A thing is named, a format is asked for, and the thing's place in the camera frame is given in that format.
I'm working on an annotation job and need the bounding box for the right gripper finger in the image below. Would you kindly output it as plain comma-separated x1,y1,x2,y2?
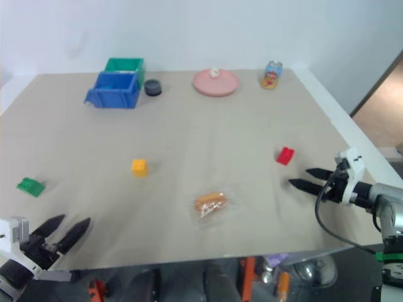
305,168,334,181
288,179,327,196

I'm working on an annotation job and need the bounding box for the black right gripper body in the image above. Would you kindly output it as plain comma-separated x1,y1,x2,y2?
324,169,349,204

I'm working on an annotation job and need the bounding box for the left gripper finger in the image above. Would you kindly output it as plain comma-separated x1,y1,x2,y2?
58,218,91,254
33,215,66,238

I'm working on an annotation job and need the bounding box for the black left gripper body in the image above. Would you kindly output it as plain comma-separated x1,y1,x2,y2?
20,231,62,270

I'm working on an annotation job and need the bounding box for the red toy brick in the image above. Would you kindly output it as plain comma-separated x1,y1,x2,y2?
276,147,296,165

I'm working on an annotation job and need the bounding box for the green toy brick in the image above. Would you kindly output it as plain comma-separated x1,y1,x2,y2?
16,177,46,198

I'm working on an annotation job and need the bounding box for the yellow toy brick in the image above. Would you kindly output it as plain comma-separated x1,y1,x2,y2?
131,159,149,179

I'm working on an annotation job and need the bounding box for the white table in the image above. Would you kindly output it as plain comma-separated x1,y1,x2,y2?
0,65,403,271

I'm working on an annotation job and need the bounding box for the purple object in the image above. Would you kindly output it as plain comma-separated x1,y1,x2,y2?
263,253,289,268

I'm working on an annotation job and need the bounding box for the grey rounded dome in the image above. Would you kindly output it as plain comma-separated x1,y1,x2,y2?
283,254,338,289

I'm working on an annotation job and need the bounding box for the hot dog in plastic wrap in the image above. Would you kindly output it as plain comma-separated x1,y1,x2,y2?
190,185,237,226

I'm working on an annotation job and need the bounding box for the orange bottle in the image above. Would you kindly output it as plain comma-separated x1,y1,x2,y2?
276,272,290,301

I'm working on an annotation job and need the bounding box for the colourful drink can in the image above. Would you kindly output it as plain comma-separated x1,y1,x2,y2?
261,60,283,91

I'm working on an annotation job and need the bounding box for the dark brown baseboard strip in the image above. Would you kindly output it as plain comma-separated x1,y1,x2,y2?
349,47,403,118

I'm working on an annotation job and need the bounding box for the beige table cover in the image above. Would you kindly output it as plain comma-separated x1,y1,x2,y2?
0,67,383,271

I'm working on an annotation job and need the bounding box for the pink plate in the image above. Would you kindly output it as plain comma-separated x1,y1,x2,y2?
192,68,240,98

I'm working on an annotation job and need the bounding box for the blue plastic storage bin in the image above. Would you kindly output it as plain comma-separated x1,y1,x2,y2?
83,71,142,110

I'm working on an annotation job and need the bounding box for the dark grey round puck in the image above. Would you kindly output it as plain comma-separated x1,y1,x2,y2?
144,79,163,97

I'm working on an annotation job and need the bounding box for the green plastic storage bin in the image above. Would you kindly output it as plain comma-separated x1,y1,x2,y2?
104,57,148,86

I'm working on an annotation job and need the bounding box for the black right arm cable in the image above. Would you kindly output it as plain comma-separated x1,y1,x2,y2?
315,169,383,255

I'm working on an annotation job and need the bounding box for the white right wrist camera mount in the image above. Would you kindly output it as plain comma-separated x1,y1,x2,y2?
334,147,366,206

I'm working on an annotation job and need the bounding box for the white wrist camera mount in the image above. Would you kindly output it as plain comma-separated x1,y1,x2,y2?
334,147,366,206
0,216,73,282

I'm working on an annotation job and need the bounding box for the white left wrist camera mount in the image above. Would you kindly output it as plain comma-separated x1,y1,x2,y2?
0,216,73,282

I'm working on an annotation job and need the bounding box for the orange and black frame piece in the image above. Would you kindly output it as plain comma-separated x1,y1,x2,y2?
87,278,111,302

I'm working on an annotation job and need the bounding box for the orange metal post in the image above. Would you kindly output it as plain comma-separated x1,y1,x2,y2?
239,257,256,302

